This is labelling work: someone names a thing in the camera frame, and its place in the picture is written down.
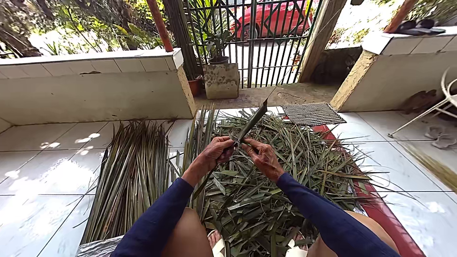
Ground person's left forearm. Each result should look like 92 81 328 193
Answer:
110 178 194 257

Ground person's right forearm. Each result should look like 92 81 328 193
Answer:
276 173 402 257

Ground plant in dark pot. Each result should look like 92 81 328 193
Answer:
204 29 234 65

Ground dark wooden post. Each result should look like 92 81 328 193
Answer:
162 0 200 81

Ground pile of cut leaf pieces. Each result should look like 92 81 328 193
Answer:
194 107 411 257

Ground white metal chair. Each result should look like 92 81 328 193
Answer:
388 67 457 138

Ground red car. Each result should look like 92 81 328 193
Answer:
230 0 313 41

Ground person's right hand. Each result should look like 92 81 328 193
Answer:
241 138 285 183

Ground red round post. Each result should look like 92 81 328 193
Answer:
384 0 419 34
146 0 174 53

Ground garden trees and bushes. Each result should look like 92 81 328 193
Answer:
0 0 174 59

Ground person's left hand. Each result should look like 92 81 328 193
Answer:
182 136 236 187

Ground grey brown concrete post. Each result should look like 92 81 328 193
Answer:
297 0 347 84

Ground green palm leaf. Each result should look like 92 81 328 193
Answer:
194 86 278 198

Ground pair of grey slippers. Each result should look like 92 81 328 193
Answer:
424 125 457 150

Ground narrow bundle of long leaves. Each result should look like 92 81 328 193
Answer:
181 104 219 218

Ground black white striped mat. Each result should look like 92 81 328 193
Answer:
281 103 347 125

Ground wide bundle of long leaves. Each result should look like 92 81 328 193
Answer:
81 120 174 245

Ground dark metal gate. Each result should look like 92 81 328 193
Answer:
184 0 325 89

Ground stained concrete slab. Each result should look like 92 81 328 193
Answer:
203 63 240 100

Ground person's legs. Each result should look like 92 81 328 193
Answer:
162 207 400 257

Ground terracotta pot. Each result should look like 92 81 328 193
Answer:
187 76 204 97

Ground pair of dark shoes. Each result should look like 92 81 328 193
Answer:
394 18 447 36

